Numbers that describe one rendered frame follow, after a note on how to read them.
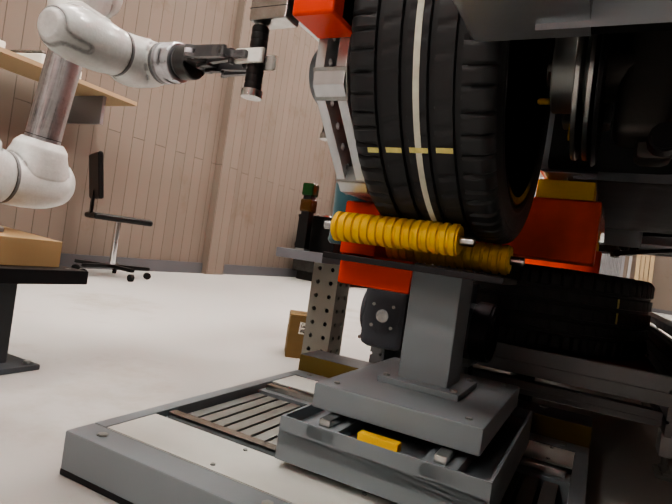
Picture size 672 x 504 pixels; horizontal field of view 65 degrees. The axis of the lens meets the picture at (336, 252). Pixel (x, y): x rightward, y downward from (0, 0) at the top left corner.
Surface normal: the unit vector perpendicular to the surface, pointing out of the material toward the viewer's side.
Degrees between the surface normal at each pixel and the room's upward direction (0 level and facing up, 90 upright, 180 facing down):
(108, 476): 90
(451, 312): 90
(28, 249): 90
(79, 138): 90
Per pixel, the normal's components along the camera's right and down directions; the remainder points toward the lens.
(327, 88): -0.42, 0.65
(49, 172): 0.87, 0.25
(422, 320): -0.45, -0.07
